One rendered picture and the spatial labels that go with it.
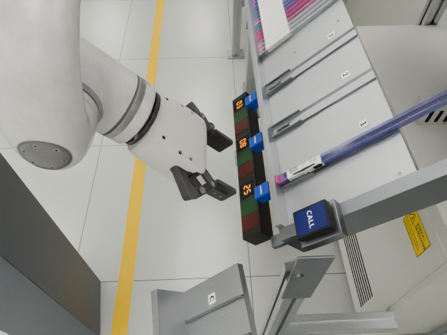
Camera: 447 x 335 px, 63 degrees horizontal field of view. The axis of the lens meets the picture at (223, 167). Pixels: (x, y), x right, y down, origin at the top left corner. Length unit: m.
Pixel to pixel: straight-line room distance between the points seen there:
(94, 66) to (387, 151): 0.38
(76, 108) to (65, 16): 0.07
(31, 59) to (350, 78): 0.47
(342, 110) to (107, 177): 1.13
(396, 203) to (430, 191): 0.04
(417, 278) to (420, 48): 0.60
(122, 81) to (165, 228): 1.00
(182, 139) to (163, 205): 0.97
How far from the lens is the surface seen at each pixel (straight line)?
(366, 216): 0.52
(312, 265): 0.52
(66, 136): 0.35
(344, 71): 0.65
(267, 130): 0.65
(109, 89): 0.41
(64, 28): 0.31
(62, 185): 1.59
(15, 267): 0.79
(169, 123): 0.46
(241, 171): 0.69
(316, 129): 0.61
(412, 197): 0.50
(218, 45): 2.12
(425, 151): 0.87
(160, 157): 0.45
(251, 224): 0.62
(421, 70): 1.07
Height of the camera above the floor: 1.21
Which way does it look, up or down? 53 degrees down
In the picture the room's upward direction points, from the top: straight up
